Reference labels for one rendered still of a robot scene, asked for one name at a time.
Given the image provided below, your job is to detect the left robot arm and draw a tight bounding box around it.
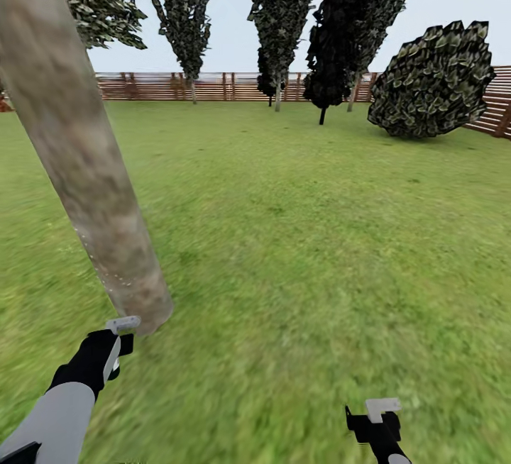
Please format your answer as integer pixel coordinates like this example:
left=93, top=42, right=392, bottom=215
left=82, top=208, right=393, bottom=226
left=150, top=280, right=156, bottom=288
left=0, top=316, right=138, bottom=464

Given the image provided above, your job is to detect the pesticide atomizer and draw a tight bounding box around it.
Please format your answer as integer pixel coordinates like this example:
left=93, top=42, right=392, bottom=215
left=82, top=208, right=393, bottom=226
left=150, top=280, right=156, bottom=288
left=108, top=357, right=120, bottom=381

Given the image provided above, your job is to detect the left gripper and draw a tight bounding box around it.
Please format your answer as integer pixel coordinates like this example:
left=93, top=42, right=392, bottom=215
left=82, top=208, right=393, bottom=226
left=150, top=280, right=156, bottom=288
left=119, top=333, right=135, bottom=356

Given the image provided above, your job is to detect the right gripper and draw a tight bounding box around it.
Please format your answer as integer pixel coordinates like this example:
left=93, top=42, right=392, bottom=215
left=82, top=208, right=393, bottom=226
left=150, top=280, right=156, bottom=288
left=346, top=405, right=401, bottom=453

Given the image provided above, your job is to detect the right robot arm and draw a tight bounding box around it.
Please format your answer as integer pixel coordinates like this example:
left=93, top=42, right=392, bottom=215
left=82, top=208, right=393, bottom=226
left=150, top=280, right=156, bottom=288
left=346, top=398, right=413, bottom=464

